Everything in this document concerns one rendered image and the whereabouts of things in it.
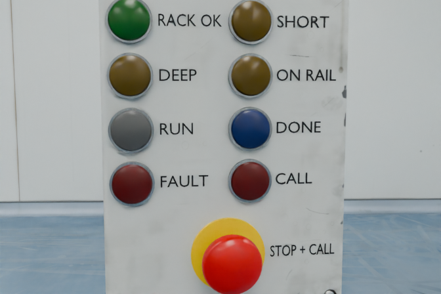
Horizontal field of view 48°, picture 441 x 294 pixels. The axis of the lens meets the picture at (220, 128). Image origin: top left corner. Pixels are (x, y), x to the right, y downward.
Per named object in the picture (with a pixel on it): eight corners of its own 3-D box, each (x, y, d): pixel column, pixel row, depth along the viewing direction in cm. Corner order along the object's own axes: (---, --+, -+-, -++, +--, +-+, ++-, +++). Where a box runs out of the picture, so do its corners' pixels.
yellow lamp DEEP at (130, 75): (151, 96, 32) (151, 54, 32) (108, 97, 32) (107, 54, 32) (151, 96, 33) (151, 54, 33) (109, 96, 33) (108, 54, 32)
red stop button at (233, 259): (264, 298, 32) (264, 238, 32) (203, 301, 32) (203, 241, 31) (251, 271, 37) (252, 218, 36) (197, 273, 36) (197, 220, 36)
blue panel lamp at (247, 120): (272, 149, 34) (272, 109, 33) (231, 150, 33) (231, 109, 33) (269, 147, 34) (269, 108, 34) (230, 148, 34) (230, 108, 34)
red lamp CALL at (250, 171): (271, 201, 34) (271, 161, 34) (231, 203, 34) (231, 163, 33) (268, 199, 35) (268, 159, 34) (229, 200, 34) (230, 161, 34)
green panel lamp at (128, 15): (150, 41, 32) (149, -3, 32) (107, 40, 31) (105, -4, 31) (151, 41, 33) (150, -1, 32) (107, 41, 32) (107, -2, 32)
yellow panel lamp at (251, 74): (272, 96, 33) (272, 54, 33) (231, 96, 33) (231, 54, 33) (270, 96, 34) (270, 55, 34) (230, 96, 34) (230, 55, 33)
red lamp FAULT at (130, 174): (153, 205, 33) (152, 164, 33) (111, 207, 33) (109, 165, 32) (153, 202, 34) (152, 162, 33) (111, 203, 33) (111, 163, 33)
